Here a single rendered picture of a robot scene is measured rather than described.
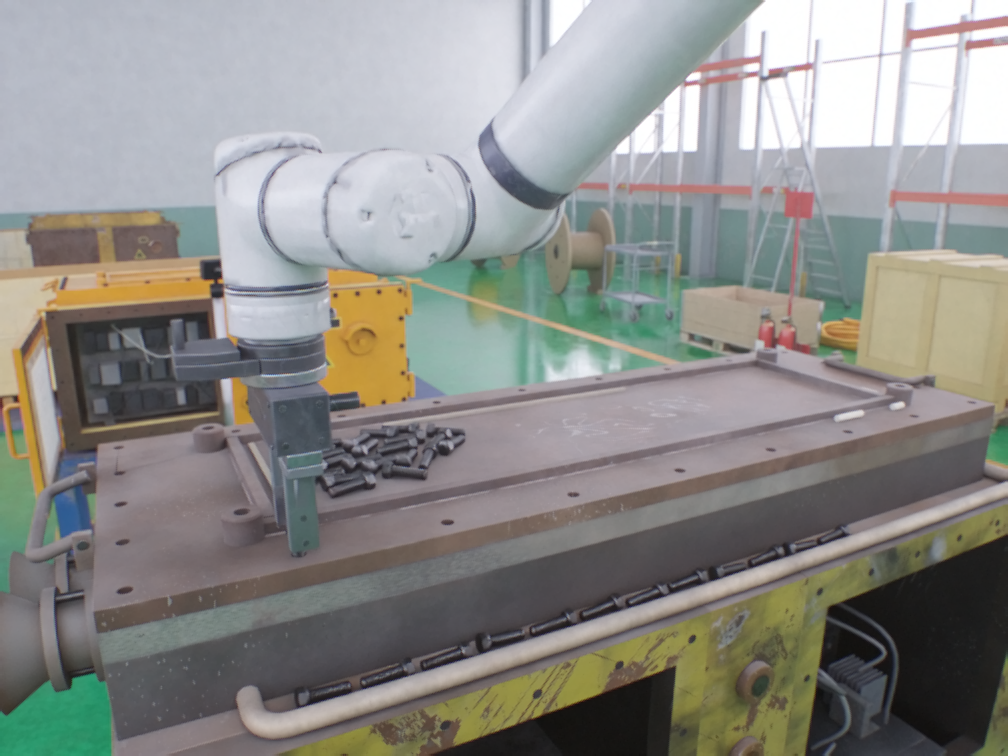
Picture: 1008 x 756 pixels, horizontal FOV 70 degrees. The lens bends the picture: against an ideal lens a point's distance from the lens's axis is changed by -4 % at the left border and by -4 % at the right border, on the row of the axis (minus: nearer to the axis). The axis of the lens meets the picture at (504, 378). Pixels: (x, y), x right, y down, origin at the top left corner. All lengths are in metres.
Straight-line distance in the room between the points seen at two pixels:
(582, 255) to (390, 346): 7.86
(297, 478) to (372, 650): 0.22
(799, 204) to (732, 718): 6.07
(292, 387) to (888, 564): 0.83
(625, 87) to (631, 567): 0.56
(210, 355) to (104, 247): 8.50
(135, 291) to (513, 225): 2.86
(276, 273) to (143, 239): 8.49
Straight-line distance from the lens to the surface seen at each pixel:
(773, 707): 1.09
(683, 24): 0.53
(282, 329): 0.64
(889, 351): 6.54
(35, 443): 2.72
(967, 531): 1.29
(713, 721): 1.02
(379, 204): 0.51
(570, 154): 0.58
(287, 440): 0.64
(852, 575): 1.09
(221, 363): 0.65
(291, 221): 0.57
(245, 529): 0.77
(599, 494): 0.86
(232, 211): 0.63
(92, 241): 9.10
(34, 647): 0.87
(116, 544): 0.84
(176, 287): 3.40
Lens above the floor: 1.71
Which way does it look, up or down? 15 degrees down
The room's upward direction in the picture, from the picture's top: straight up
